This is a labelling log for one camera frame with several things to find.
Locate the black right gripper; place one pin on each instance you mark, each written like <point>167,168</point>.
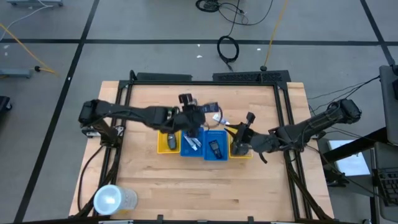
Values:
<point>262,143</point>

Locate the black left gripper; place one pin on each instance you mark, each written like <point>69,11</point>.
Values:
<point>186,118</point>

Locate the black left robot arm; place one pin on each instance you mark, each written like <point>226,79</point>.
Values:
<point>130,112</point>

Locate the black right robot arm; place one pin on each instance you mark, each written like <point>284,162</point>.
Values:
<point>320,123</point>

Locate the blue plastic basket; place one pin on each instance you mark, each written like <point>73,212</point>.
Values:
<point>186,153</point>
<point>222,137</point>

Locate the yellow plastic basket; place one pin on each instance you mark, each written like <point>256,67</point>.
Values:
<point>161,149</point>
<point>241,156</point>

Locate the black flat box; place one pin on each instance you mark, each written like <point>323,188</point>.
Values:
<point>163,76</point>

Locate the black vented box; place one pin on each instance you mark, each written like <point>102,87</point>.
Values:
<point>248,76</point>

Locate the white panel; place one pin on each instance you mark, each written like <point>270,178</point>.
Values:
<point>351,161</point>

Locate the black stand beam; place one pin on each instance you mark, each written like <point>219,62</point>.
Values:
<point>357,144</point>

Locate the grey desk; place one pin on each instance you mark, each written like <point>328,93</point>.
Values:
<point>382,155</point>

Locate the grey cart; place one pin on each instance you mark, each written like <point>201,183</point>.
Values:
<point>390,102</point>

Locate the black keyboard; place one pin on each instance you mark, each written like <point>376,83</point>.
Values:
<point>388,186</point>

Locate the grey stand base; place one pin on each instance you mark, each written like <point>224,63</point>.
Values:
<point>15,73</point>

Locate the black caster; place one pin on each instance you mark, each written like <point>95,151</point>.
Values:
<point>4,102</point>

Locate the grey cart base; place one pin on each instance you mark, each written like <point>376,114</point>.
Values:
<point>31,2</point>

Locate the black table frame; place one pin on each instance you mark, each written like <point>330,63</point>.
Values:
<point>202,83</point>

